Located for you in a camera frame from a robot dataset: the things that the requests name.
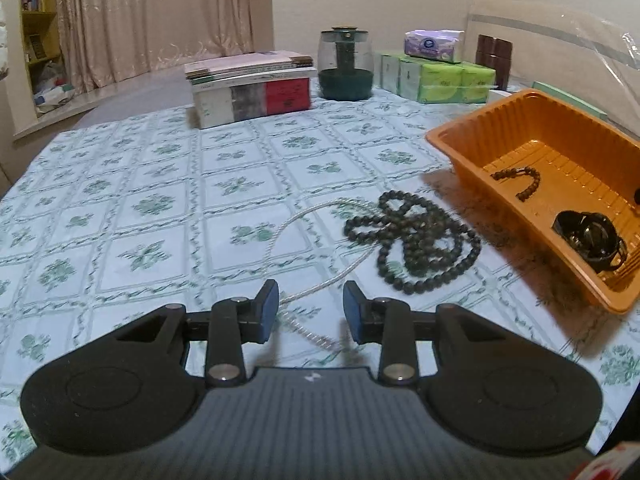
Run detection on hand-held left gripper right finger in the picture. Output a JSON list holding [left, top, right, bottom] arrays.
[[342, 280, 502, 386]]

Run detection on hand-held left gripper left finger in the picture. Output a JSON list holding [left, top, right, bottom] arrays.
[[117, 279, 280, 389]]

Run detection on white pearl chain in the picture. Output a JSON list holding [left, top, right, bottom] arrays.
[[266, 199, 353, 353]]

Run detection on orange plastic tray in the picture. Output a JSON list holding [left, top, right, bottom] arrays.
[[425, 88, 640, 315]]

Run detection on brown bead necklace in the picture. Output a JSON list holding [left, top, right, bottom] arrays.
[[490, 165, 542, 203]]

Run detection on black wristwatch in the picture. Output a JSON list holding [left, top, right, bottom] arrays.
[[552, 209, 629, 275]]

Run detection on floral tablecloth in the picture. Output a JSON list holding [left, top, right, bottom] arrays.
[[0, 80, 640, 466]]

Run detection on glass teapot with green base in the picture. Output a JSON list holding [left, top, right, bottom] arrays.
[[317, 25, 375, 101]]

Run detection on green tissue pack bundle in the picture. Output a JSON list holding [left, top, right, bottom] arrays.
[[375, 50, 497, 105]]

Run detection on stack of thin books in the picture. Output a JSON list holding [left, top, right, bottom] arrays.
[[183, 49, 318, 84]]

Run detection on purple tissue pack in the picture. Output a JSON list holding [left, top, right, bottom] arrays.
[[403, 29, 466, 65]]

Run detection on brown canister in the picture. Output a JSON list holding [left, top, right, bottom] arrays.
[[474, 33, 512, 92]]

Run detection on small green box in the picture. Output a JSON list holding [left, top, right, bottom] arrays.
[[532, 80, 610, 122]]

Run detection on plastic bags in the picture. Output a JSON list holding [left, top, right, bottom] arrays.
[[32, 59, 77, 114]]

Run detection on beige curtain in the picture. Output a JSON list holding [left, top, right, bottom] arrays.
[[54, 0, 274, 95]]

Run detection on clear plastic sheet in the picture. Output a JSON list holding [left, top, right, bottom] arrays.
[[466, 0, 640, 138]]

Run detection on yellow bookshelf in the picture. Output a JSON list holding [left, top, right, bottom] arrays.
[[19, 0, 64, 111]]

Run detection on dark bead necklace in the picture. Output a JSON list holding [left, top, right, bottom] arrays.
[[342, 190, 482, 295]]

